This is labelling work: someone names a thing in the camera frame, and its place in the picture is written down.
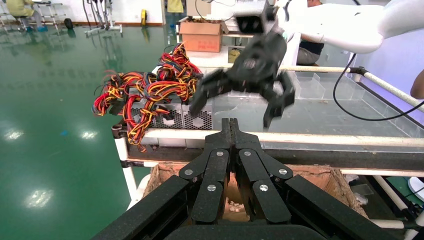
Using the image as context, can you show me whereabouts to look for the yellow-green bag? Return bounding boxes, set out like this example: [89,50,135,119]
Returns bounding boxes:
[227,47,243,64]

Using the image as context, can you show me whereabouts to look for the worn cardboard box with dividers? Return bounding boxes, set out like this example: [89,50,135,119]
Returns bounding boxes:
[142,161,369,223]

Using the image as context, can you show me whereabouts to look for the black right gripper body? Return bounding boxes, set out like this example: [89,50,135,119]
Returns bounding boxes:
[228,31,289,94]

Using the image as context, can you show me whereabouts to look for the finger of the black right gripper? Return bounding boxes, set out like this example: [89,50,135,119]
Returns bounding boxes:
[189,68,239,117]
[263,71,296,129]

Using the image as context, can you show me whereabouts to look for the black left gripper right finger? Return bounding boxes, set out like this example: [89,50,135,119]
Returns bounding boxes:
[231,118,294,225]

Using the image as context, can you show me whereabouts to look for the bare person forearm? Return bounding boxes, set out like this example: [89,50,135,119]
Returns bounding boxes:
[410,68,424,100]

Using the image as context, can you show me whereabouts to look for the red yellow black cable bundle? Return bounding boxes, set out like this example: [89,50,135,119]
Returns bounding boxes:
[92,70,200,154]

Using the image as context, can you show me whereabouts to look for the person in yellow coat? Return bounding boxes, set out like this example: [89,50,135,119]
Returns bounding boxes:
[166,0,185,27]
[5,0,49,33]

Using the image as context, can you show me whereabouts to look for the closed brown cardboard box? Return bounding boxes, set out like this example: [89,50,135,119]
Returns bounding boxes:
[178,19,230,54]

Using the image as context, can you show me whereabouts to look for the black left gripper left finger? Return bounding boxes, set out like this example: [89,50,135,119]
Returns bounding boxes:
[178,118,232,224]

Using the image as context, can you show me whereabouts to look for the clear acrylic tray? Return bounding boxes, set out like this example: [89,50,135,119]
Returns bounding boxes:
[293,70,424,138]

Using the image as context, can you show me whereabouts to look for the silver power supply, coloured wires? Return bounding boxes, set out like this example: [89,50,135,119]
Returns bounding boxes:
[154,42,214,149]

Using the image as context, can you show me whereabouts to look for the white wheeled stand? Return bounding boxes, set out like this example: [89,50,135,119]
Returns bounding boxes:
[82,0,124,37]

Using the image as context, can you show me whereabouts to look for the white pipe frame cart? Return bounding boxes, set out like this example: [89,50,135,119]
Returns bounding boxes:
[110,64,424,240]

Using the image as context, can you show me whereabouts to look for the grey metal shelf frame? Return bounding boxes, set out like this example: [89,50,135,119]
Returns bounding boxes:
[32,1,64,32]

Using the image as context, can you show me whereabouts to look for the black camera cable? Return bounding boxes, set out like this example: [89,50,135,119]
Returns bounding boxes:
[332,52,424,122]

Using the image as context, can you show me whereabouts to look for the person in dark shirt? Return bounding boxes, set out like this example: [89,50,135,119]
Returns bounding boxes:
[295,0,326,66]

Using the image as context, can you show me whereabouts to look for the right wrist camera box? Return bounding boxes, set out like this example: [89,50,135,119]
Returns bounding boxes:
[233,2,281,35]

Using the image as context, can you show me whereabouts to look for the white round disc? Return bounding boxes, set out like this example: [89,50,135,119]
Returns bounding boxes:
[407,176,424,203]

